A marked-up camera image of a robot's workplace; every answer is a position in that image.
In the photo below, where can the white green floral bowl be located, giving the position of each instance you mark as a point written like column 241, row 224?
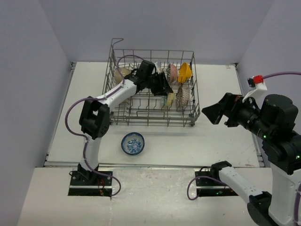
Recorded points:
column 158, row 67

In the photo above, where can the yellow teal flower bowl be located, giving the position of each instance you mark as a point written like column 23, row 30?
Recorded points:
column 168, row 100

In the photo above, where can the beige rear bowl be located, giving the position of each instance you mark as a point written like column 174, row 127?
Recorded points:
column 119, row 74

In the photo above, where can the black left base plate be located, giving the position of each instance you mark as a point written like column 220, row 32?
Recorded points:
column 97, row 186

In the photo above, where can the grey wire dish rack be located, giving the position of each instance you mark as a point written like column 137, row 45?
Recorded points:
column 144, row 108

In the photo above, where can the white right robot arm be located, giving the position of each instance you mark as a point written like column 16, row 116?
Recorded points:
column 273, row 123

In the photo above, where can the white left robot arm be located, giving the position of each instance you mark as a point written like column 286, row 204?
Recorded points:
column 95, row 116

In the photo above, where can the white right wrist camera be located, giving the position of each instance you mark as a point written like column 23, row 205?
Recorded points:
column 258, row 87

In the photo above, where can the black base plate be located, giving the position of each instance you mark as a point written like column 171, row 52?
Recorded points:
column 209, row 188
column 97, row 186

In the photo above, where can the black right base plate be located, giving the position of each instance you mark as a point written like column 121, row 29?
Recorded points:
column 209, row 188

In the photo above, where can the pink patterned bowl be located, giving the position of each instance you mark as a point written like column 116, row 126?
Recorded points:
column 172, row 73

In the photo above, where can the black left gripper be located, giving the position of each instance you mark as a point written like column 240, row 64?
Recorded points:
column 165, row 88

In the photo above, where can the brown lattice pattern bowl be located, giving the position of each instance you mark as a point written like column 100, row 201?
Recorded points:
column 182, row 97

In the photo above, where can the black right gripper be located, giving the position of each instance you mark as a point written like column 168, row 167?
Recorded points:
column 232, row 103

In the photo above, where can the blue white floral bowl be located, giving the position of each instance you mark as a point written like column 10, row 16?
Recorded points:
column 133, row 143

